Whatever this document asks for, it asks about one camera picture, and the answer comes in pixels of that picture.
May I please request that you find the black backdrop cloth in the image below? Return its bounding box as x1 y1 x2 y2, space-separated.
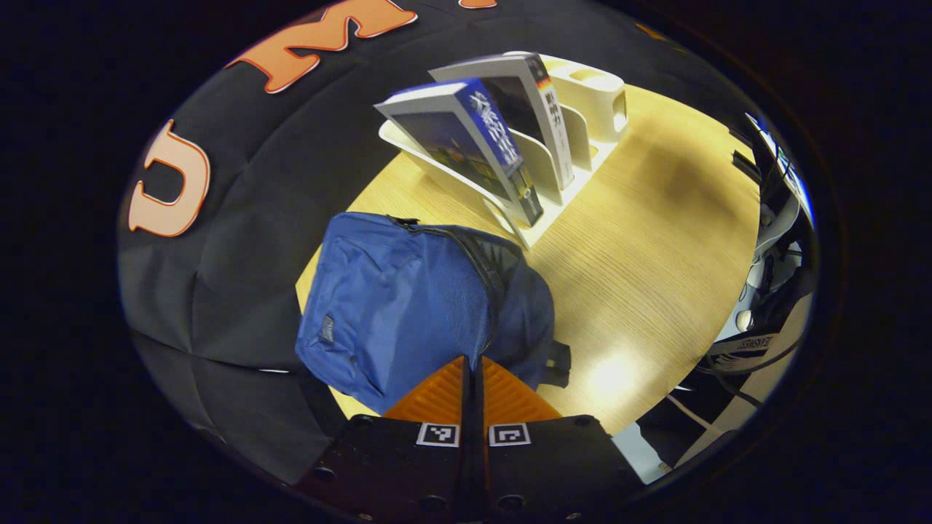
116 0 729 485

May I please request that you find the blue schoolbag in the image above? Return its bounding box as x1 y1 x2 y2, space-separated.
294 211 572 416

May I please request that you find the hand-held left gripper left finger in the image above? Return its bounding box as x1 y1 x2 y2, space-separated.
295 355 474 523

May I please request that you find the black cable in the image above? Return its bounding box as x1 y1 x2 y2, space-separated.
688 349 773 412

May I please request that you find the white bookshelf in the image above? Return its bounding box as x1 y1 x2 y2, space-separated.
379 51 628 250

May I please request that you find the blue cover book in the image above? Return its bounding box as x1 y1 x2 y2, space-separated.
374 78 545 228

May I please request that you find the white printed box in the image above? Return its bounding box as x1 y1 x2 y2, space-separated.
710 331 786 365

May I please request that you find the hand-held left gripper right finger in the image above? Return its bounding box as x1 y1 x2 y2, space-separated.
473 355 645 523

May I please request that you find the white blue panel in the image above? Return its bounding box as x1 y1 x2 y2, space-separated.
750 113 815 219

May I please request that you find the grey cover book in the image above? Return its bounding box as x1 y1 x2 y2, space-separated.
428 52 576 191

